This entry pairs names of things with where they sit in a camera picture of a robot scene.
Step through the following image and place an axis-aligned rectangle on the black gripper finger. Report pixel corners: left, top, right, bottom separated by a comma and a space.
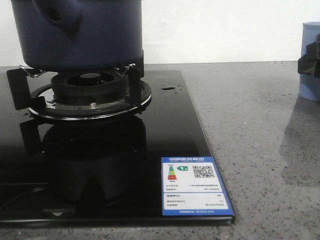
298, 34, 320, 75

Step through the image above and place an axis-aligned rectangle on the light blue ribbed cup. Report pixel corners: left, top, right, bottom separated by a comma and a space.
299, 21, 320, 102

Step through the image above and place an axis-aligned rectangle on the dark blue cooking pot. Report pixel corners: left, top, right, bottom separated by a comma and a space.
11, 0, 143, 72

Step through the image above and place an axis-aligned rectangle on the black metal pot support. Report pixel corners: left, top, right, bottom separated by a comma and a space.
6, 57, 152, 121

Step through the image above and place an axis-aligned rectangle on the blue energy label sticker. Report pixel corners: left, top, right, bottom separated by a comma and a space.
161, 156, 234, 218

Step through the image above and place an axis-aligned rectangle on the black gas burner head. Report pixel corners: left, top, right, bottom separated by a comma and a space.
51, 70, 129, 106

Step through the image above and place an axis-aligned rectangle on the black glass gas stove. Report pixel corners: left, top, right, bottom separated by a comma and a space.
0, 70, 235, 228

